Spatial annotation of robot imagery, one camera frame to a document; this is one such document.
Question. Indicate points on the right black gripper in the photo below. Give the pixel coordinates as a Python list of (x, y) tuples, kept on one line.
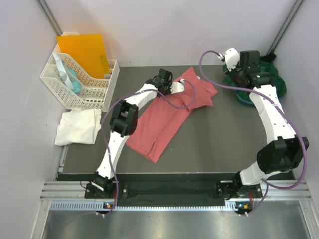
[(230, 74)]

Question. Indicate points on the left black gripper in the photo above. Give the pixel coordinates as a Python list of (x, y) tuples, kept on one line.
[(168, 83)]

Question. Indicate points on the pink t shirt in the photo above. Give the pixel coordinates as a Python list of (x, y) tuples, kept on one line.
[(160, 121)]

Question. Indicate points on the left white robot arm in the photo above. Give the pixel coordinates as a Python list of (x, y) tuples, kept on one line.
[(123, 123)]

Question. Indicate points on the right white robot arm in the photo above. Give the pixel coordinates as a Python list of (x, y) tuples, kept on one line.
[(284, 150)]

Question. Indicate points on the blue laundry basket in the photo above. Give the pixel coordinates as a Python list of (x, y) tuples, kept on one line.
[(243, 98)]

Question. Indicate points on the green t shirt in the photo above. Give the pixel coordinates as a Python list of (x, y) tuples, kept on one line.
[(272, 70)]

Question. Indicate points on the orange plastic board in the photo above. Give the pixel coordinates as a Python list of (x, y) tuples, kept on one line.
[(88, 51)]

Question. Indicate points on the white perforated desk organizer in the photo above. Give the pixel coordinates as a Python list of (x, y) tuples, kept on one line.
[(79, 73)]

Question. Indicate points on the white folded t shirt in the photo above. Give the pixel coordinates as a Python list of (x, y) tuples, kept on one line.
[(78, 126)]

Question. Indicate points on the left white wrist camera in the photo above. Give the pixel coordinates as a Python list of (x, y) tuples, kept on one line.
[(177, 86)]

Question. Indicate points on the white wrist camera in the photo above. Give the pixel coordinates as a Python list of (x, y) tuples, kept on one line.
[(231, 58), (177, 86)]

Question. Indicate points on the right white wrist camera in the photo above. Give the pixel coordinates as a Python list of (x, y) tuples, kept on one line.
[(231, 58)]

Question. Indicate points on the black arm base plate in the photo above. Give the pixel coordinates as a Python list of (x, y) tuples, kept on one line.
[(172, 189)]

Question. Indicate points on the aluminium frame rail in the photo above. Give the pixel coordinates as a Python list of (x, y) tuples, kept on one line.
[(45, 9)]

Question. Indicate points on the grey slotted cable duct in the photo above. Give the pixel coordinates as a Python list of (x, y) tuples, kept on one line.
[(106, 206)]

